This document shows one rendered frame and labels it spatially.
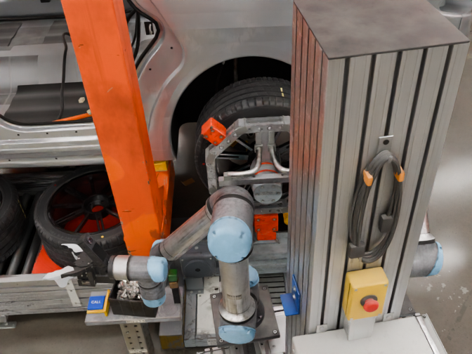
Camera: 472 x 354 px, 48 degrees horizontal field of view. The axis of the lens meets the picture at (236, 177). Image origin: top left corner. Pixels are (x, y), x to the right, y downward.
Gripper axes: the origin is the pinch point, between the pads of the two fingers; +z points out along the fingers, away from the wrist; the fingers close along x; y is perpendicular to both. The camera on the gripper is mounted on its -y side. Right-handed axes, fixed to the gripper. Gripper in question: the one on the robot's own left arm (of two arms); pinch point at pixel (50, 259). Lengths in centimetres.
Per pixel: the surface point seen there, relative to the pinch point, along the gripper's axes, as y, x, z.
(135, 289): 60, 48, -5
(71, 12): -61, 46, -2
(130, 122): -19, 54, -13
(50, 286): 81, 69, 47
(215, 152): 14, 90, -38
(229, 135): 5, 88, -45
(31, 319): 114, 75, 68
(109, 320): 74, 42, 7
